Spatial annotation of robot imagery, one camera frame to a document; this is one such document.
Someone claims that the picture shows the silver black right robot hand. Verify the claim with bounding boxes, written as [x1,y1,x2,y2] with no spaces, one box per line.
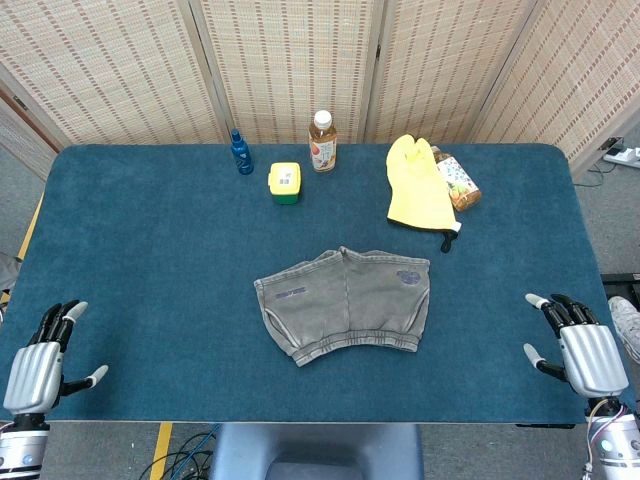
[522,293,631,400]

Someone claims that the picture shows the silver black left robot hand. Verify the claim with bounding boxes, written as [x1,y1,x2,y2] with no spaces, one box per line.
[1,299,109,416]

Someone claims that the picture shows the grey shorts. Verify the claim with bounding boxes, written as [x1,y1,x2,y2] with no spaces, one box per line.
[253,245,432,369]

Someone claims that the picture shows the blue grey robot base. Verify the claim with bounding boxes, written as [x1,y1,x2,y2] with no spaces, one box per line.
[209,423,426,480]

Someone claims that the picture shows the white grey sneaker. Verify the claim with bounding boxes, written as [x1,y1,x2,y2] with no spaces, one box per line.
[607,295,640,363]

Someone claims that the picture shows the blue felt table mat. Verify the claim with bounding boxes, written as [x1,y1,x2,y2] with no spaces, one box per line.
[0,143,637,426]

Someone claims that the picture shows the white power strip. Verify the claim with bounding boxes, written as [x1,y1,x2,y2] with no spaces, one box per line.
[601,143,640,169]

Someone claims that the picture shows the tea bottle with patterned label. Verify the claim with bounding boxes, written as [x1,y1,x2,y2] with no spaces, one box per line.
[429,145,483,214]

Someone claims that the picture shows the yellow oven mitt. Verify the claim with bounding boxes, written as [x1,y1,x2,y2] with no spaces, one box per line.
[385,134,464,254]

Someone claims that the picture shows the blue spray bottle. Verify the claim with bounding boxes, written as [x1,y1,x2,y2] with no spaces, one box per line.
[230,128,255,176]

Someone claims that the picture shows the yellow green plastic box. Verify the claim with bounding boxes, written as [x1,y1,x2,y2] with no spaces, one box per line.
[266,161,303,206]

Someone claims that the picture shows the tea bottle with white cap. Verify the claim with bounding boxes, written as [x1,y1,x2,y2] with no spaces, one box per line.
[308,109,339,175]

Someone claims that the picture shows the woven bamboo folding screen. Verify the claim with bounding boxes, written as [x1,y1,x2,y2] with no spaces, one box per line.
[0,0,640,182]

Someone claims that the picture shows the black metal frame bar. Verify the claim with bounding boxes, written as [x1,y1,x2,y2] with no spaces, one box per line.
[601,271,640,287]

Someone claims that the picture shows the black floor cable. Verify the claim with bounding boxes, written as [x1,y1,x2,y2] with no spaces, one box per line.
[138,433,217,480]

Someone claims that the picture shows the blue floor cable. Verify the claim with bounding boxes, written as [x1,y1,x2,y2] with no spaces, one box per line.
[187,423,223,454]

